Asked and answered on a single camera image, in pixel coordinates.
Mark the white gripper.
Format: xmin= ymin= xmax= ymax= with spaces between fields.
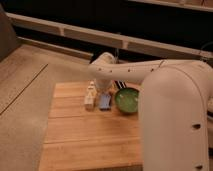
xmin=84 ymin=81 xmax=97 ymax=111

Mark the blue sponge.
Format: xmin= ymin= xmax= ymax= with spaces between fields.
xmin=99 ymin=93 xmax=111 ymax=110

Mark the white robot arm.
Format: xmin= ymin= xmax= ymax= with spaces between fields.
xmin=88 ymin=52 xmax=213 ymax=171

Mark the green ceramic bowl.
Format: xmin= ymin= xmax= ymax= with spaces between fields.
xmin=114 ymin=87 xmax=139 ymax=113

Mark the black white striped object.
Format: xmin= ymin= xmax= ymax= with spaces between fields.
xmin=114 ymin=81 xmax=127 ymax=89

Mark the wooden cutting board table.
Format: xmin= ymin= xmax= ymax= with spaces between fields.
xmin=39 ymin=82 xmax=142 ymax=171

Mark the white shelf rail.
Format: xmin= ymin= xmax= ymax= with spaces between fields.
xmin=6 ymin=13 xmax=213 ymax=59

